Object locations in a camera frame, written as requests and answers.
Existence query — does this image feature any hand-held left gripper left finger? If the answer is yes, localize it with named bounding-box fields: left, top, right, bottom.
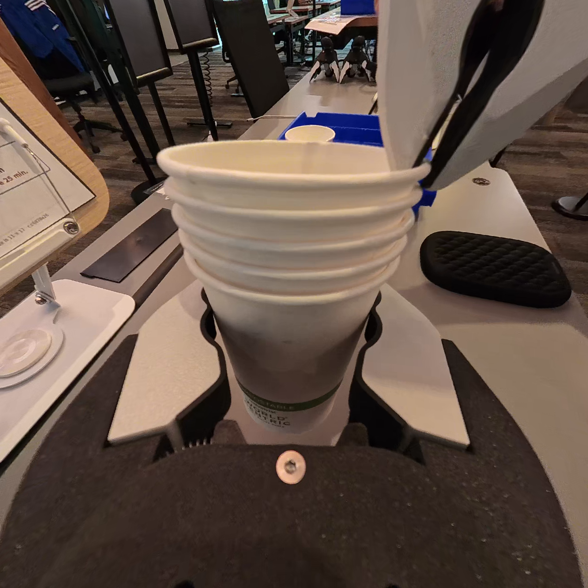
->
left=107, top=285, right=232, bottom=445

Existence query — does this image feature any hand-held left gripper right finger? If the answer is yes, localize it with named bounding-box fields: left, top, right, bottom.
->
left=353, top=285, right=472, bottom=451

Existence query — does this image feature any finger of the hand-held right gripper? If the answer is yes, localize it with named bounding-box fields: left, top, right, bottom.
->
left=376, top=0, right=481, bottom=171
left=419, top=0, right=588, bottom=192

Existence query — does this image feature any blue plastic bin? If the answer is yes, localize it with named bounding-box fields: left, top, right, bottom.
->
left=278, top=111, right=437, bottom=221

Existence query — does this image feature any stack of white paper cups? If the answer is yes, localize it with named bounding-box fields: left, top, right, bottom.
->
left=183, top=252, right=400, bottom=435

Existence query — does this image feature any black white hand tool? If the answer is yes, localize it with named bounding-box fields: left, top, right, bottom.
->
left=340, top=37, right=377, bottom=83
left=310, top=37, right=341, bottom=83

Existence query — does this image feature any flat cardboard box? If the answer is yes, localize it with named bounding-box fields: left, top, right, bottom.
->
left=304, top=13, right=378, bottom=36

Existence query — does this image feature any black rounded mesh object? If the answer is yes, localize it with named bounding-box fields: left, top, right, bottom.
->
left=420, top=231, right=572, bottom=308

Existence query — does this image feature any black divider panel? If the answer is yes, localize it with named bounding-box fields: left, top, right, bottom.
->
left=213, top=0, right=290, bottom=120

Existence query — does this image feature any black monitor floor stand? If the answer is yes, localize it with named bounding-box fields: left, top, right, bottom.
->
left=60, top=0, right=221, bottom=205

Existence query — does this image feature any white printed instruction sheet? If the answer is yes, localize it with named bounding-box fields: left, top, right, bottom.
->
left=0, top=99, right=97, bottom=276

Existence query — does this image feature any wooden sign board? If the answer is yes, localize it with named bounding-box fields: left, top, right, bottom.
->
left=0, top=55, right=110, bottom=295

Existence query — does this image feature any black office chair base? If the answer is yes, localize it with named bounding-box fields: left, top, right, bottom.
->
left=46, top=73, right=125, bottom=154

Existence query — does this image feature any black easel signboard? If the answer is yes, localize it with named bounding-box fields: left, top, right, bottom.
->
left=103, top=0, right=174, bottom=80

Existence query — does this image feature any blue jacket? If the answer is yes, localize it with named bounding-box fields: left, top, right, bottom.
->
left=0, top=0, right=85, bottom=74

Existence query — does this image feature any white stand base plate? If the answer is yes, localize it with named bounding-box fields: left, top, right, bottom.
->
left=0, top=266, right=136, bottom=462

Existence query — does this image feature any black desk cable flap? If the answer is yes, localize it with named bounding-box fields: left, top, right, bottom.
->
left=80, top=207, right=180, bottom=283

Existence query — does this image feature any black stanchion post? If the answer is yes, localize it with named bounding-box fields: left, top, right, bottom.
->
left=550, top=190, right=588, bottom=222

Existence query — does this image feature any black coiled cable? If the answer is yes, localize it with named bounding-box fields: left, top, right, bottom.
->
left=200, top=51, right=217, bottom=134

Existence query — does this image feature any thin wire tether white pin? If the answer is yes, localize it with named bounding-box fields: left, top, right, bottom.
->
left=0, top=117, right=80, bottom=235

